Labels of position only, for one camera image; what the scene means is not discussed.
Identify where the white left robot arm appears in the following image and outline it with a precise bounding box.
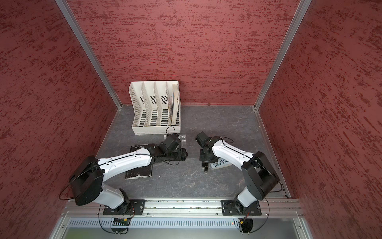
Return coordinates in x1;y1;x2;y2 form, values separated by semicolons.
69;133;188;215

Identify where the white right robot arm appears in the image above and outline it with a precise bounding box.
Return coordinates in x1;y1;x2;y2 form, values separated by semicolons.
196;131;280;214

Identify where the clear acrylic lipstick organizer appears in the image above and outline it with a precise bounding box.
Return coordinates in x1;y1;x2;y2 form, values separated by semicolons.
179;134;187;148

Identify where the white perforated file organizer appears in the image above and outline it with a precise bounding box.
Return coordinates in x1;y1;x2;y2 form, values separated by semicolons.
129;81;181;135

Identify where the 143-Storey Treehouse book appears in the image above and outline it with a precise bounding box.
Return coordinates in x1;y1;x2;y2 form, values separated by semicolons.
210;158;232;170

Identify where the black Maugham paperback book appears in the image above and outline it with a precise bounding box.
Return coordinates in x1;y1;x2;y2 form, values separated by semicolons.
124;144;153;180

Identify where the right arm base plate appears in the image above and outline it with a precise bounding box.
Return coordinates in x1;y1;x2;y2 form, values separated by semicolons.
221;199;262;216

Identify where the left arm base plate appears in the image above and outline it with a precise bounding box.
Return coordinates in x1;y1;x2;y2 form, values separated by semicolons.
103;199;146;216

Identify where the aluminium mounting rail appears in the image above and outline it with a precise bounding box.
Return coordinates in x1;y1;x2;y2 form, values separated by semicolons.
60;198;305;218

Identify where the left aluminium corner post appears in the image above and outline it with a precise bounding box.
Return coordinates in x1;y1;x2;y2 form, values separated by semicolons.
55;0;123;111

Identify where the aluminium corner post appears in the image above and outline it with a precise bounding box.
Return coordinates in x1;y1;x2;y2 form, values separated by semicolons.
254;0;312;111
55;0;123;111

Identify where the right aluminium corner post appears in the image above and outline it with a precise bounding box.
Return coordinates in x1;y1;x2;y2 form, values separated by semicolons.
254;0;312;111

